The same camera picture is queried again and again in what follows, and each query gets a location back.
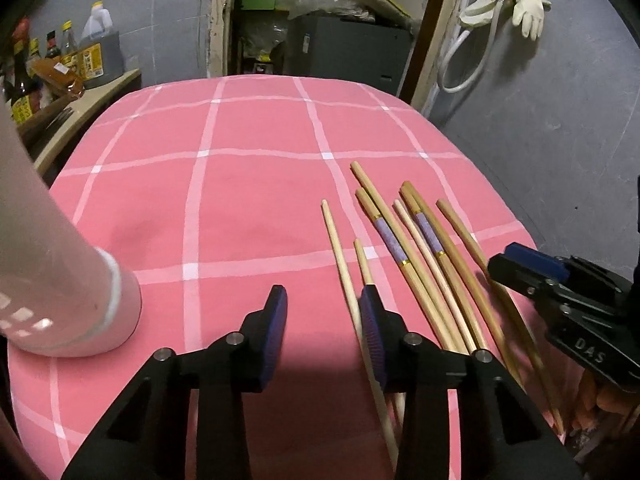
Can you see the bundle of wooden chopsticks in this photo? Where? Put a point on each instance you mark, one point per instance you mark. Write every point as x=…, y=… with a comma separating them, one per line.
x=390, y=240

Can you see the cream rubber glove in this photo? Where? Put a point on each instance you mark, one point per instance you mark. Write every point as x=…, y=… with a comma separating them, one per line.
x=480, y=10
x=531, y=10

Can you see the small yellow-capped bottle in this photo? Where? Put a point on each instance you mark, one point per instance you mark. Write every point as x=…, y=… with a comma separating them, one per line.
x=34, y=50

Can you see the pink checked tablecloth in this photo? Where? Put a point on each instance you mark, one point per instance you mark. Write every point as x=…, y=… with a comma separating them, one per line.
x=225, y=200

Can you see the frosted plastic cup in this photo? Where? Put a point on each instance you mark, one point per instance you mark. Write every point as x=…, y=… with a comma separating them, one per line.
x=60, y=280

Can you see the beige sack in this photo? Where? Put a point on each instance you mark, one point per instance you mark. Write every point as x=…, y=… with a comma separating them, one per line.
x=375, y=0

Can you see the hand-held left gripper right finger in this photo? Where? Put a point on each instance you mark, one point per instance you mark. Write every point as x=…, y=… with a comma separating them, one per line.
x=375, y=335

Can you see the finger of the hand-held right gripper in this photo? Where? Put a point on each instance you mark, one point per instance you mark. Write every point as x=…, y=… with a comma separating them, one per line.
x=520, y=282
x=537, y=260

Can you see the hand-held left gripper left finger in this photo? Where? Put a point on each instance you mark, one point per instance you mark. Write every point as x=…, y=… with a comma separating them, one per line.
x=272, y=330

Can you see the wooden door frame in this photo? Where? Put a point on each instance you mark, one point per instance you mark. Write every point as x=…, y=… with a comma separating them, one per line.
x=220, y=20

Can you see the orange snack packet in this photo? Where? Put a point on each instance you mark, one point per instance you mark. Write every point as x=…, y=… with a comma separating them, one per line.
x=60, y=77

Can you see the clear oil jug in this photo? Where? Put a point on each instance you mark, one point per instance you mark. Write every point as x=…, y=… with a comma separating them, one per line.
x=97, y=55

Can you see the person's right hand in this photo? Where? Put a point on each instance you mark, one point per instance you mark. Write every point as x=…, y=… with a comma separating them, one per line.
x=597, y=400

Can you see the yellow-capped sauce bottle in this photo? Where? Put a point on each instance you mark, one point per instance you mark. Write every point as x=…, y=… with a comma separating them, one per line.
x=68, y=40

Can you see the wooden shelf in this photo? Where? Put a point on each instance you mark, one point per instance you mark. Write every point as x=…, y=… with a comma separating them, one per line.
x=85, y=110

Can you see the grey metal cabinet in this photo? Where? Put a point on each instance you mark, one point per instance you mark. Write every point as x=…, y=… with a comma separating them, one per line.
x=345, y=52

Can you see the green box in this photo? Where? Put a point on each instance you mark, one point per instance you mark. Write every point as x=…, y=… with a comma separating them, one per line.
x=258, y=1

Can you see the clear plastic bag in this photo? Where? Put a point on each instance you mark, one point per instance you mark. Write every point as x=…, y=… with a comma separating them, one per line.
x=320, y=2

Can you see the dark sauce bottle yellow label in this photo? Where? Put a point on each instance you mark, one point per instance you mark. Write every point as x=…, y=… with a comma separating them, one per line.
x=21, y=85

